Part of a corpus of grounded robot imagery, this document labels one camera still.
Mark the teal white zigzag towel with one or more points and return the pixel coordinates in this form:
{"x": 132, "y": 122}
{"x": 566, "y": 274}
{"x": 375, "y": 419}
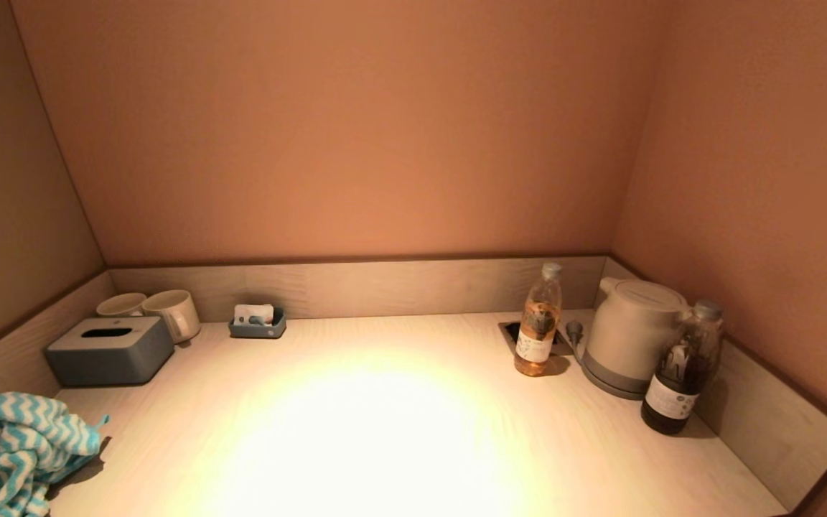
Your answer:
{"x": 11, "y": 445}

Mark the recessed power socket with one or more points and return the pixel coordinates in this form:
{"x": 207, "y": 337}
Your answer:
{"x": 511, "y": 332}

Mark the orange drink plastic bottle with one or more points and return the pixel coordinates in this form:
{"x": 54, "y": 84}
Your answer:
{"x": 537, "y": 330}

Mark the white sachet packets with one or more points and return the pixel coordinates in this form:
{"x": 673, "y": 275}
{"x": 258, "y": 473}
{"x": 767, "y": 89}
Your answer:
{"x": 252, "y": 313}

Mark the small grey tray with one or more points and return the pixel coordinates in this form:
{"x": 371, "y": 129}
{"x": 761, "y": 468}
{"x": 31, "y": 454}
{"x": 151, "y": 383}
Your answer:
{"x": 257, "y": 331}

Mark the grey power plug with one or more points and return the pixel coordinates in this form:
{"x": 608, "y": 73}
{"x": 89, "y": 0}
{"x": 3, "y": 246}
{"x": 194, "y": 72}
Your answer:
{"x": 574, "y": 330}

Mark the grey kettle base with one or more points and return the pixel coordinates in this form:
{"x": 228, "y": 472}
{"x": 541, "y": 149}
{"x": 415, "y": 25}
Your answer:
{"x": 604, "y": 382}

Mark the white electric kettle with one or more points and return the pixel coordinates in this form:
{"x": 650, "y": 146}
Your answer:
{"x": 632, "y": 323}

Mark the dark drink plastic bottle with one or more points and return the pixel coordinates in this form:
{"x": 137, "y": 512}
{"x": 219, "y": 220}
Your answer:
{"x": 679, "y": 388}

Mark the grey tissue box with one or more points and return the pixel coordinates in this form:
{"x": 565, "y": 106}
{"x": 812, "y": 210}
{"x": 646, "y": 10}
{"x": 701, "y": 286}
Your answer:
{"x": 108, "y": 355}

